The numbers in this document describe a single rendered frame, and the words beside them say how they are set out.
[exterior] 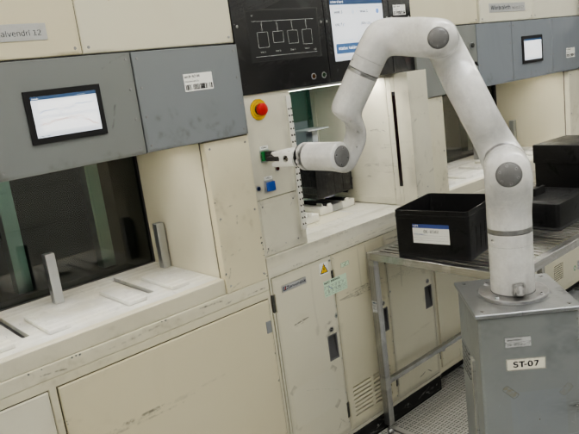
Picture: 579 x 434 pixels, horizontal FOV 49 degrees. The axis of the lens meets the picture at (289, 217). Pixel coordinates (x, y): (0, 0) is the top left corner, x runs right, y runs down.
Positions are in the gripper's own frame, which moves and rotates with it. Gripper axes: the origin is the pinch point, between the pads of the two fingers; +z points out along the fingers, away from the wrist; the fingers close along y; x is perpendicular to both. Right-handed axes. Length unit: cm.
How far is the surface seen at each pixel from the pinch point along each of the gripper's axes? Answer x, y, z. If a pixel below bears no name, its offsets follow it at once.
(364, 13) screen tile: 43, 54, 3
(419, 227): -33, 43, -23
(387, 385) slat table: -98, 41, -3
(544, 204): -34, 91, -44
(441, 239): -37, 45, -31
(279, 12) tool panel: 44.4, 13.6, 2.5
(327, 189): -23, 51, 28
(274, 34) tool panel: 37.9, 10.2, 2.5
